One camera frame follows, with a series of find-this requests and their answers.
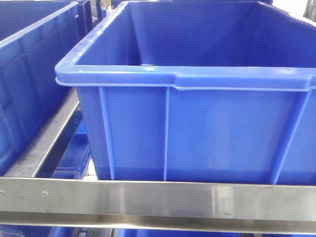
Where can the large blue crate centre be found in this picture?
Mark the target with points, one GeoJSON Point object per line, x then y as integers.
{"type": "Point", "coordinates": [220, 91]}

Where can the steel front shelf rail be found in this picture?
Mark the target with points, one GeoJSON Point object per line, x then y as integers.
{"type": "Point", "coordinates": [239, 208]}

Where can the blue crate left neighbour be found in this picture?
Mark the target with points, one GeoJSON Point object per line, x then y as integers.
{"type": "Point", "coordinates": [34, 36]}

